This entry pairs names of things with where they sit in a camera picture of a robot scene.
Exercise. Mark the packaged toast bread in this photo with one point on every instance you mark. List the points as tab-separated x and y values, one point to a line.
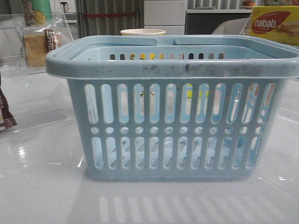
38	40

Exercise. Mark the light blue plastic basket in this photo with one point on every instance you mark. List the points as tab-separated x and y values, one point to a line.
181	107

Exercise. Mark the yellow paper cup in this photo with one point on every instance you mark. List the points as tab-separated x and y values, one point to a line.
142	31

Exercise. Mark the white drawer cabinet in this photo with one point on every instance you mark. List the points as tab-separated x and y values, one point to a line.
167	15

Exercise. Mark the clear acrylic shelf left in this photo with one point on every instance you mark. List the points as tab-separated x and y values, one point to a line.
12	58

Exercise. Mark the clear acrylic stand right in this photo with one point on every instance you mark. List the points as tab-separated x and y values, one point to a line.
245	25

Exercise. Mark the dark red snack packet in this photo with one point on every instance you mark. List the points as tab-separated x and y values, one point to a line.
6	118

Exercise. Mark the green yellow cartoon can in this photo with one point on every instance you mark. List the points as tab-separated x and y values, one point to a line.
36	12

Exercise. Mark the yellow nabati wafer box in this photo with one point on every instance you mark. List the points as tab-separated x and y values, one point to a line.
277	23

